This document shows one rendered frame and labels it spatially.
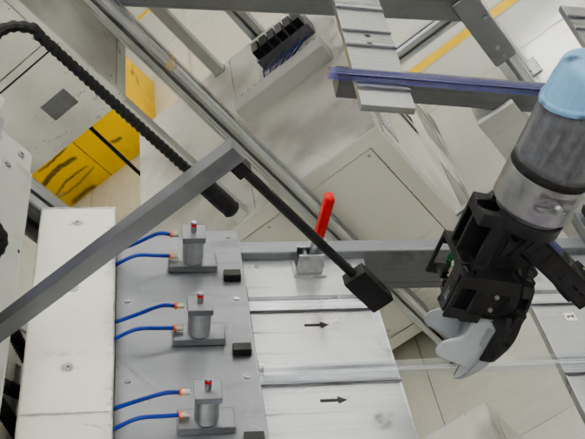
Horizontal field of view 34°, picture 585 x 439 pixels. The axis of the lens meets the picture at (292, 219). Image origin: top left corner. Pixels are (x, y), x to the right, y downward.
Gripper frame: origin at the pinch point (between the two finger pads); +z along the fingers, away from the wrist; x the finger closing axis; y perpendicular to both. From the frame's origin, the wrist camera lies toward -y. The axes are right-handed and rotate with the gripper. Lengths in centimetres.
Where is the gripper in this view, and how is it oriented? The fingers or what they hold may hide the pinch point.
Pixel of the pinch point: (465, 362)
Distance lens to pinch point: 103.9
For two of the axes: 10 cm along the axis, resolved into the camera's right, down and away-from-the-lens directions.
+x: 1.4, 6.0, -7.9
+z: -2.9, 7.9, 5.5
